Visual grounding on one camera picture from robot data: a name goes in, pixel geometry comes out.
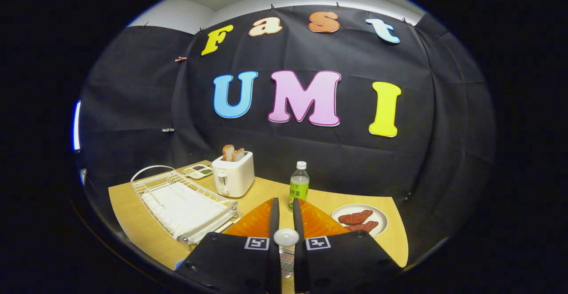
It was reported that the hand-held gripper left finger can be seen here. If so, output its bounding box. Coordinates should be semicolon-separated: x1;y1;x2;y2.
175;198;282;294

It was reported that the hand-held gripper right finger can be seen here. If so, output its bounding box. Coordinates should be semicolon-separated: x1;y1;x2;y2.
292;198;402;294

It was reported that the spoon with checkered handle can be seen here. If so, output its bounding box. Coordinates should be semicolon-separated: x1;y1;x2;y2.
273;228;300;279

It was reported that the white wire dish rack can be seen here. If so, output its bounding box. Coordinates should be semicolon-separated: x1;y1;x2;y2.
131;165;241;246

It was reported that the white plate with meat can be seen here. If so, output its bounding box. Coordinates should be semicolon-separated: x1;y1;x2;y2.
331;203;389;238

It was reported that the green label drink bottle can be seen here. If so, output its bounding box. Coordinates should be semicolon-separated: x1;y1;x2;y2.
288;161;310;212

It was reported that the red meat piece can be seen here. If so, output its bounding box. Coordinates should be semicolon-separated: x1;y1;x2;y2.
345;221;379;233
338;210;374;226

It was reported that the white toaster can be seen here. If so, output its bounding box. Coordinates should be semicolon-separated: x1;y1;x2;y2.
212;151;256;198

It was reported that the black backdrop cloth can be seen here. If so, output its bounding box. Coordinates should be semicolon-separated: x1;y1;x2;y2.
78;4;495;259

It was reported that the divided seasoning tray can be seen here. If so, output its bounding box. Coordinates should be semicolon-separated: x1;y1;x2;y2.
183;164;213;180

